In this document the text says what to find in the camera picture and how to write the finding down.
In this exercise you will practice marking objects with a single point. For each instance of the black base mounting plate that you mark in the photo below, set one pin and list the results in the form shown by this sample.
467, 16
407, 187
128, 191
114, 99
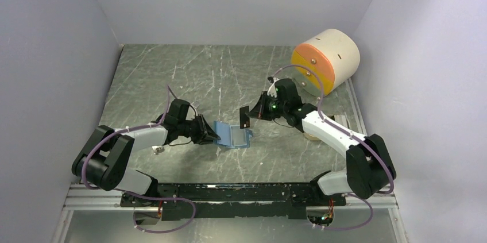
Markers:
182, 200

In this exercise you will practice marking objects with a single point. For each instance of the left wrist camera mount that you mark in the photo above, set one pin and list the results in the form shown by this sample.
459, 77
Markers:
195, 106

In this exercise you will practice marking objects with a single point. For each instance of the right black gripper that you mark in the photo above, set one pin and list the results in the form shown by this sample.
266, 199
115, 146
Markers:
259, 111

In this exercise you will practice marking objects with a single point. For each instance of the small white plastic piece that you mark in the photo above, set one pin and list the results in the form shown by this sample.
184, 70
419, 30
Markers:
157, 150

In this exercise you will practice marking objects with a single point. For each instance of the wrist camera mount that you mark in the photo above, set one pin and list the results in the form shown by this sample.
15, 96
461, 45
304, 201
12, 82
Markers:
195, 106
271, 91

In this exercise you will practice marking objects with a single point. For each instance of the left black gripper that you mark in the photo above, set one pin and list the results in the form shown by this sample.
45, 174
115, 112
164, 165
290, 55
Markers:
205, 134

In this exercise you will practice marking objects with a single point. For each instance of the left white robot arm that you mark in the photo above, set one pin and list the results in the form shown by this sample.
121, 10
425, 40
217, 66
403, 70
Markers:
102, 162

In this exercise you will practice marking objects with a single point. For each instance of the beige oval tray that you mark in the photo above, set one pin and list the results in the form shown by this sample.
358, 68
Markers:
311, 137

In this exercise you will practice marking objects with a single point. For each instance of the grey VIP credit card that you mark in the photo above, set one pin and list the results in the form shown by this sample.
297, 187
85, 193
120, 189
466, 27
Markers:
239, 137

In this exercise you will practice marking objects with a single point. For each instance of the blue card holder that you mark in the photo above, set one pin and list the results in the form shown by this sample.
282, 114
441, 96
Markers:
223, 130

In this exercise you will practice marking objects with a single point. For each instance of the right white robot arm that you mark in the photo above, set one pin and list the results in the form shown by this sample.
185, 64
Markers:
369, 167

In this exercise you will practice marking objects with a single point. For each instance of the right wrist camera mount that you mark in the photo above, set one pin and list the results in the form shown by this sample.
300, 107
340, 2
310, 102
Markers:
271, 91

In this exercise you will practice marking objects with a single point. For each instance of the beige cylindrical drawer box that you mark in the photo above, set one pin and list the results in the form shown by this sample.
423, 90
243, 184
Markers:
330, 58

